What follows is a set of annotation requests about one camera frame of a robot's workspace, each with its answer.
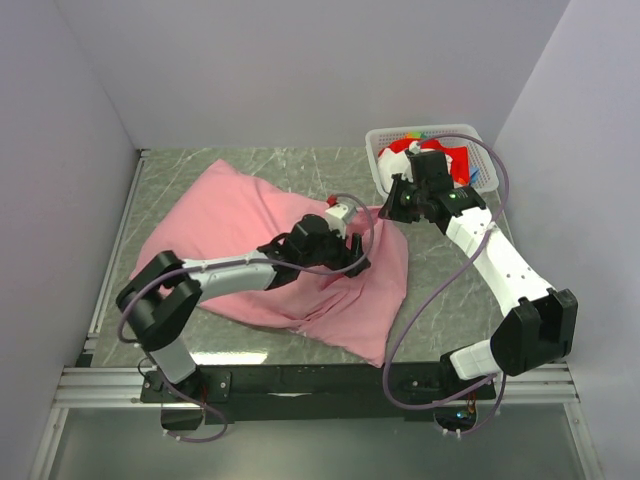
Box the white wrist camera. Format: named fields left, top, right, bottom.
left=324, top=195, right=357, bottom=238
left=407, top=141, right=424, bottom=155

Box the white and red cloth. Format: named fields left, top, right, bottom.
left=377, top=142, right=451, bottom=193

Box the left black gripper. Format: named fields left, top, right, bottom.
left=300, top=224, right=371, bottom=279

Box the aluminium rail frame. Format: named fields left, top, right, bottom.
left=32, top=147, right=603, bottom=479

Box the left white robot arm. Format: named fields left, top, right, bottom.
left=116, top=214, right=371, bottom=402

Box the colourful cloth in basket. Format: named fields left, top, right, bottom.
left=394, top=132, right=477, bottom=186

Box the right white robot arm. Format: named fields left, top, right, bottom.
left=378, top=148, right=578, bottom=399

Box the pink pillowcase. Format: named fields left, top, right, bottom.
left=133, top=160, right=408, bottom=367

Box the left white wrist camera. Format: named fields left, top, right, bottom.
left=324, top=195, right=357, bottom=238

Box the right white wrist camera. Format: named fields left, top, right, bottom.
left=407, top=141, right=424, bottom=155

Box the black base beam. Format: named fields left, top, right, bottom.
left=140, top=362, right=480, bottom=423

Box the white plastic basket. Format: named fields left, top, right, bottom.
left=364, top=122, right=501, bottom=201

